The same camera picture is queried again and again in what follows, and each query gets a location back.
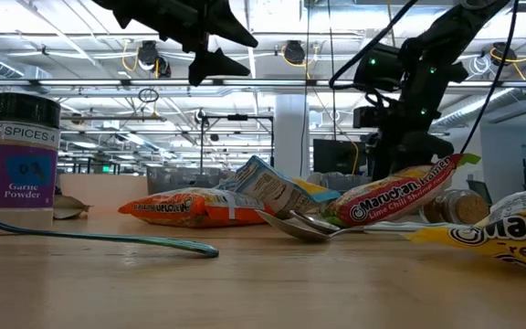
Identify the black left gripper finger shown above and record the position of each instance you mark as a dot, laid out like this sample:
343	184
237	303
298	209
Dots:
233	25
217	64

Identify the blue white food box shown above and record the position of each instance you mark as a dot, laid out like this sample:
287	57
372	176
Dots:
267	185

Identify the yellow ramen packet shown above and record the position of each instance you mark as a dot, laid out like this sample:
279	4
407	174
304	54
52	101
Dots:
509	237

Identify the orange ramen packet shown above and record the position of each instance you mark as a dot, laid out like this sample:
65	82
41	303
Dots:
190	210

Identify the brown spice pouch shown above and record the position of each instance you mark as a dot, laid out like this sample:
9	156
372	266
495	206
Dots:
69	208

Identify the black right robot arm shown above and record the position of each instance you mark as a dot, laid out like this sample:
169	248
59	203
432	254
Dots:
436	55

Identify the long ceiling light strip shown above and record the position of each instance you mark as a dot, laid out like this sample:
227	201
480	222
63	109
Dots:
254	82

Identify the lime chili shrimp ramen packet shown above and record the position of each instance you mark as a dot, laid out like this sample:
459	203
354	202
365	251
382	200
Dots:
395	196

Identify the black monitor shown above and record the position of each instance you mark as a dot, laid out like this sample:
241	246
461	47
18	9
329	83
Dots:
336	157

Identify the glass jar brown spice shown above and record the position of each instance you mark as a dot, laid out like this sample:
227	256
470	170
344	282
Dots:
461	208

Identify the pale pink bowl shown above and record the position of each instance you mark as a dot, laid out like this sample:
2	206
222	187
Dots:
103	192

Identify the iridescent rainbow metal spoon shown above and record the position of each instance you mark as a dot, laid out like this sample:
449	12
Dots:
199	249

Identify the garlic powder spice jar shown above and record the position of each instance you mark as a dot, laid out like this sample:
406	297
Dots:
21	173

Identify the black metal stand frame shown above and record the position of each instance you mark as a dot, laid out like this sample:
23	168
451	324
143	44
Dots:
238	117

